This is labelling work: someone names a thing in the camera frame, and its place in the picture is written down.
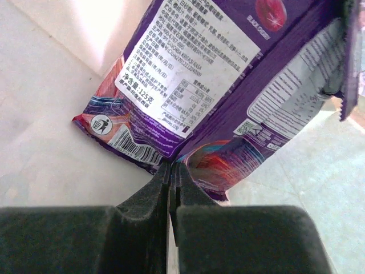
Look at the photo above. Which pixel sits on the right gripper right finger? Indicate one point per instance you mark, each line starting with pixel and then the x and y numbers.
pixel 242 239

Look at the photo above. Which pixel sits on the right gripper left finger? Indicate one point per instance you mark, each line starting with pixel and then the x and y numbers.
pixel 131 237

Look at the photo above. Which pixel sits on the green paper gift bag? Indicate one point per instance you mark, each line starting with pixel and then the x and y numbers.
pixel 54 55

